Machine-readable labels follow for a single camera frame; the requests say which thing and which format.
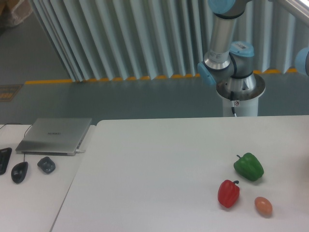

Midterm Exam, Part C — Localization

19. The corrugated metal partition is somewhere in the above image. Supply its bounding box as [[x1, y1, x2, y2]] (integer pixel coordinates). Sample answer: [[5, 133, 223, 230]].
[[30, 0, 309, 82]]

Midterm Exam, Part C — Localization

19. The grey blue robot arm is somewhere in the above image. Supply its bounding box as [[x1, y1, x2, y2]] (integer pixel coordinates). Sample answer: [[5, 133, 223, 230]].
[[204, 0, 309, 73]]

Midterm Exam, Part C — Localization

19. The cardboard box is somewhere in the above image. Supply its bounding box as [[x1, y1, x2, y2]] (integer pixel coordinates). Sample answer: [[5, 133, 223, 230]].
[[0, 0, 33, 29]]

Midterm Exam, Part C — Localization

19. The red bell pepper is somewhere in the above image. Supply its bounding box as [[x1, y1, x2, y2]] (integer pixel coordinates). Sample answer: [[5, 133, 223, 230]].
[[217, 180, 240, 208]]

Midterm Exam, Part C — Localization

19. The dark grey small device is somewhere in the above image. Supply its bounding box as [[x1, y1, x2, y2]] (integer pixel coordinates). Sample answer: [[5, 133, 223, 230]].
[[37, 157, 56, 174]]

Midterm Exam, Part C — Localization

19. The white usb plug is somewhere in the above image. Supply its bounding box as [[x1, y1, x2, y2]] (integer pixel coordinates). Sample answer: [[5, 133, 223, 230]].
[[75, 150, 85, 154]]

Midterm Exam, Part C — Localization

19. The silver closed laptop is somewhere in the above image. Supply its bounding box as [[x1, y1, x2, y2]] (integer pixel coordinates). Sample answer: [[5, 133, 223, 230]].
[[15, 118, 92, 156]]

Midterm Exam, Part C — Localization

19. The black computer mouse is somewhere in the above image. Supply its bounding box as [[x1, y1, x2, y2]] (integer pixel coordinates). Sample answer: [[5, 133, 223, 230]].
[[11, 161, 28, 184]]

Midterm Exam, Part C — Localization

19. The black mouse cable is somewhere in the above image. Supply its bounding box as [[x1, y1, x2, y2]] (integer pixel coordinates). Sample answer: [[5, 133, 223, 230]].
[[0, 122, 33, 163]]

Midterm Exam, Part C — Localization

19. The green bell pepper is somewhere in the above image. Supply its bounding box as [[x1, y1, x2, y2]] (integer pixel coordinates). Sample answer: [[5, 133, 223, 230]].
[[233, 153, 264, 182]]

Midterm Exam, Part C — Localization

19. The black keyboard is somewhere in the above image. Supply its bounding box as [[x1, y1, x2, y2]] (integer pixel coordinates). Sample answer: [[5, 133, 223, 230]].
[[0, 147, 12, 175]]

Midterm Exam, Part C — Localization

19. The brown egg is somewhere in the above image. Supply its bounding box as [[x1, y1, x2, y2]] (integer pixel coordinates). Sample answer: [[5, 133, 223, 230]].
[[254, 197, 273, 216]]

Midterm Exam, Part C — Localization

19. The black pedestal cable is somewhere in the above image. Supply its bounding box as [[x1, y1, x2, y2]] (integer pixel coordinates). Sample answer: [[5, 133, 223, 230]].
[[229, 90, 238, 118]]

